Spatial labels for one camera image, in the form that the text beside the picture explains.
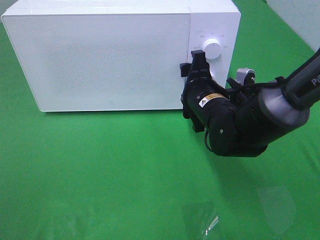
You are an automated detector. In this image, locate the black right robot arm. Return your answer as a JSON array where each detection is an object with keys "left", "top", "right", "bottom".
[{"left": 179, "top": 50, "right": 320, "bottom": 157}]

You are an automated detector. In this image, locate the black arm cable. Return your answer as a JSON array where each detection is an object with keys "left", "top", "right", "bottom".
[{"left": 203, "top": 128, "right": 213, "bottom": 152}]

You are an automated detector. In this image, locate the clear tape patch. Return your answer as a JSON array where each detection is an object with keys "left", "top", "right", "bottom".
[{"left": 182, "top": 201, "right": 223, "bottom": 240}]

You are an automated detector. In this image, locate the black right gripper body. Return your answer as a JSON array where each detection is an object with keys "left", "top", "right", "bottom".
[{"left": 182, "top": 76, "right": 229, "bottom": 133}]

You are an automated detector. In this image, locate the white microwave knob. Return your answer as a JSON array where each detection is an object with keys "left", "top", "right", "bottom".
[
  {"left": 210, "top": 71, "right": 217, "bottom": 82},
  {"left": 202, "top": 37, "right": 222, "bottom": 60}
]

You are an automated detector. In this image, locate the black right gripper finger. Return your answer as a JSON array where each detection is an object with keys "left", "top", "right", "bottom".
[
  {"left": 190, "top": 50, "right": 210, "bottom": 79},
  {"left": 179, "top": 62, "right": 193, "bottom": 80}
]

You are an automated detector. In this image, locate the white microwave oven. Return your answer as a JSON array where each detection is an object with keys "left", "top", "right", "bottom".
[{"left": 0, "top": 0, "right": 242, "bottom": 113}]

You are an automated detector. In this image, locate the white microwave door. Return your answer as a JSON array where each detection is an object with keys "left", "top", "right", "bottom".
[{"left": 2, "top": 14, "right": 190, "bottom": 112}]

